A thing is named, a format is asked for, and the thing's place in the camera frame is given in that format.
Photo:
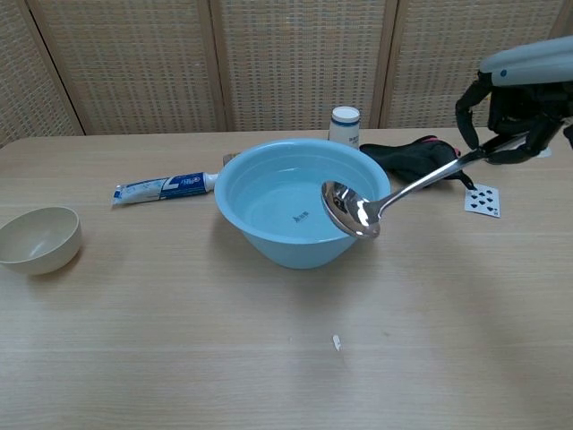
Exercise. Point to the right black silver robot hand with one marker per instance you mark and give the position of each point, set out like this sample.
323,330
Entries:
524,98

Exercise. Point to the light blue plastic basin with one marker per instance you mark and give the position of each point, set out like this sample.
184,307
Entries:
268,197

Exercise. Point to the small white crumb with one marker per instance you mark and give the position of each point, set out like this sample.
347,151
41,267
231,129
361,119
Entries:
336,341

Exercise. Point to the metal ladle black handle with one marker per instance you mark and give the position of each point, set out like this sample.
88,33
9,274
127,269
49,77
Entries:
351,210

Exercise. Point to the black cloth glove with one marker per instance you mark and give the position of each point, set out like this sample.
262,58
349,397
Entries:
412,159

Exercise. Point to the spades playing card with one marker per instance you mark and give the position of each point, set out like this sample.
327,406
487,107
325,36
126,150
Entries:
483,200

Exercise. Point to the white blue toothpaste tube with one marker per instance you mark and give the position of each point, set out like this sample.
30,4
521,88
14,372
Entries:
165,188

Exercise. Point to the small beige bowl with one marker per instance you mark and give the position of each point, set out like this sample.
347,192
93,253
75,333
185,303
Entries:
40,242

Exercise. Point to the woven bamboo folding screen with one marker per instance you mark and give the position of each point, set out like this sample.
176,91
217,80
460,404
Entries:
286,62

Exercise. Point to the white paper cup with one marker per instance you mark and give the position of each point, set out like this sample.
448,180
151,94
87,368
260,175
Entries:
344,130

